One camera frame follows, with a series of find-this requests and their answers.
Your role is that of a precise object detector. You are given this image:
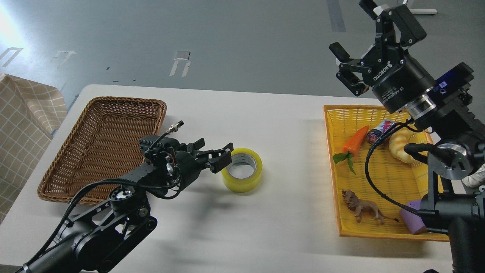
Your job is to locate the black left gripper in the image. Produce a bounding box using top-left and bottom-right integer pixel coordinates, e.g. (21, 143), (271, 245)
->
(175, 138), (234, 191)

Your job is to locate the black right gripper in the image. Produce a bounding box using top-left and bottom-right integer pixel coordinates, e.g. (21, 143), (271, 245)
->
(329, 0), (435, 113)

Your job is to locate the yellow tape roll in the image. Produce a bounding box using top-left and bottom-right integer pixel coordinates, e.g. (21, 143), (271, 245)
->
(222, 147), (263, 193)

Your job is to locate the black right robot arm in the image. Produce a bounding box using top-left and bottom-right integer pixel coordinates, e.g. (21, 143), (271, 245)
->
(329, 0), (485, 273)

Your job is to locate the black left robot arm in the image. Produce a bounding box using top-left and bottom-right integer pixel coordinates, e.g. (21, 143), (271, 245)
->
(17, 121), (234, 273)

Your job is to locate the white stand base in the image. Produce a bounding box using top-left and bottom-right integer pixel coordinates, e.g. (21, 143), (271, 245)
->
(402, 0), (438, 16)

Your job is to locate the small purple can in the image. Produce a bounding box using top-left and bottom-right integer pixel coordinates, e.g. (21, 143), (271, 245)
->
(366, 119), (395, 144)

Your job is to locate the toy croissant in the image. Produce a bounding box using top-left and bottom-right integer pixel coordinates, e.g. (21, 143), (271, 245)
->
(388, 127), (419, 164)

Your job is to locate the brown wicker basket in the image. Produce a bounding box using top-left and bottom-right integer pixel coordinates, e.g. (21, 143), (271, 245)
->
(38, 96), (167, 203)

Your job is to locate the orange toy carrot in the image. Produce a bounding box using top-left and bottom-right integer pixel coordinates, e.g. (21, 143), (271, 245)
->
(332, 126), (370, 174)

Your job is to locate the yellow wicker basket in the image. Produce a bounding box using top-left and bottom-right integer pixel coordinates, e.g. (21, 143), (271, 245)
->
(323, 105), (449, 242)

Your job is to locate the brown toy lion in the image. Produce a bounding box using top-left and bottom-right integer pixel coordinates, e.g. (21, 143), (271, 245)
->
(341, 189), (399, 225)

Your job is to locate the white shoe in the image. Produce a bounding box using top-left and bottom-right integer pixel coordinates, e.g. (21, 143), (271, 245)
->
(462, 164), (485, 188)

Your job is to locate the purple foam block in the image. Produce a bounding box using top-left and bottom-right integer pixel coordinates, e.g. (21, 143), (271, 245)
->
(399, 199), (428, 235)

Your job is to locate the beige checkered cloth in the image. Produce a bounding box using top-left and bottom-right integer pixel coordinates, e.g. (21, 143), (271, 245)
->
(0, 73), (67, 221)

